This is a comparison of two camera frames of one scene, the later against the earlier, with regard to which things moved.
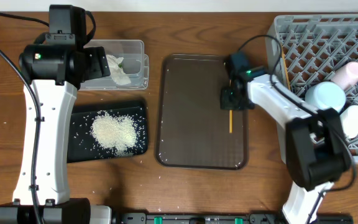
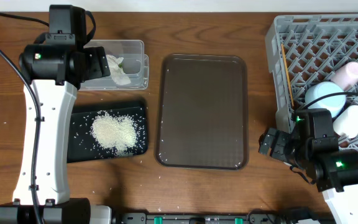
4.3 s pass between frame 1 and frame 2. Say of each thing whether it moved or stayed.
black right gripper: moved
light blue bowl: stayed
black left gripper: stayed
